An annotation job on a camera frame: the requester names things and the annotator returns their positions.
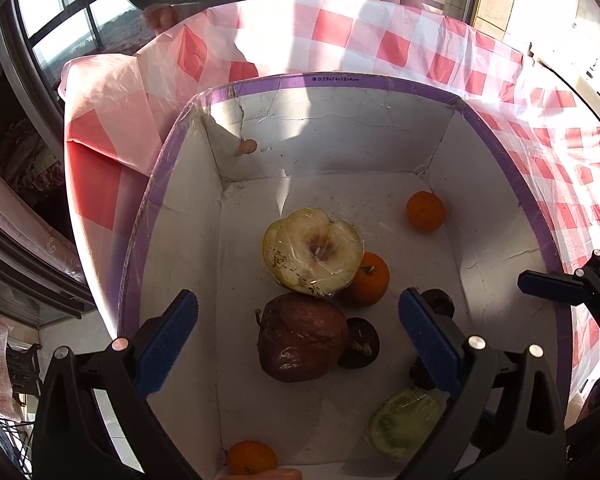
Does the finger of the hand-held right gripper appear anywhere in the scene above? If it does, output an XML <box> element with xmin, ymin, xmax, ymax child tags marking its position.
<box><xmin>517</xmin><ymin>249</ymin><xmax>600</xmax><ymax>343</ymax></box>

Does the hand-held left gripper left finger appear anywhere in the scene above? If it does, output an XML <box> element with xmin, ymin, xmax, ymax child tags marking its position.
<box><xmin>32</xmin><ymin>289</ymin><xmax>201</xmax><ymax>480</ymax></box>

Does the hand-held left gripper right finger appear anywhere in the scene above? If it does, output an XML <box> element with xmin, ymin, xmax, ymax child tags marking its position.
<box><xmin>397</xmin><ymin>287</ymin><xmax>566</xmax><ymax>480</ymax></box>

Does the small dark mangosteen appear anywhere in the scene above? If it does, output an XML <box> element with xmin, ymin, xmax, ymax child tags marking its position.
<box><xmin>422</xmin><ymin>288</ymin><xmax>456</xmax><ymax>320</ymax></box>

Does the large dark mangosteen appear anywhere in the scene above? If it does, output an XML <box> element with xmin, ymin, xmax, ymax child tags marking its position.
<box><xmin>337</xmin><ymin>317</ymin><xmax>381</xmax><ymax>370</ymax></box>

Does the orange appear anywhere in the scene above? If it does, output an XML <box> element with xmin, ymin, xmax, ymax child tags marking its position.
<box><xmin>226</xmin><ymin>440</ymin><xmax>279</xmax><ymax>477</ymax></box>
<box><xmin>341</xmin><ymin>252</ymin><xmax>391</xmax><ymax>307</ymax></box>
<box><xmin>406</xmin><ymin>190</ymin><xmax>447</xmax><ymax>233</ymax></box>

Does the green fruit half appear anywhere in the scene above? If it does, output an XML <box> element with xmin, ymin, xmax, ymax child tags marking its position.
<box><xmin>369</xmin><ymin>389</ymin><xmax>448</xmax><ymax>463</ymax></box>

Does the brown wrinkled apple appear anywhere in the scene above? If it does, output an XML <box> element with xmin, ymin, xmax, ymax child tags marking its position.
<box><xmin>256</xmin><ymin>292</ymin><xmax>351</xmax><ymax>383</ymax></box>

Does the half apple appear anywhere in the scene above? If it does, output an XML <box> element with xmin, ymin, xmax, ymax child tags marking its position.
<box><xmin>262</xmin><ymin>208</ymin><xmax>366</xmax><ymax>297</ymax></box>

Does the white box purple rim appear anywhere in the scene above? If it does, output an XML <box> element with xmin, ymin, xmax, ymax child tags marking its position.
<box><xmin>117</xmin><ymin>72</ymin><xmax>576</xmax><ymax>480</ymax></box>

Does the red white checkered tablecloth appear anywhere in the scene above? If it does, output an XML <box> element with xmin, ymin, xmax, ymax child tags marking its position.
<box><xmin>57</xmin><ymin>0</ymin><xmax>600</xmax><ymax>411</ymax></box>

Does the black wire rack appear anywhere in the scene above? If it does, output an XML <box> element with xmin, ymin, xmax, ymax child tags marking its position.
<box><xmin>0</xmin><ymin>344</ymin><xmax>44</xmax><ymax>480</ymax></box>

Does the dark window frame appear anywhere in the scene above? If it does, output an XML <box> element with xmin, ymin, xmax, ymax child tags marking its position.
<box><xmin>0</xmin><ymin>0</ymin><xmax>131</xmax><ymax>321</ymax></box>

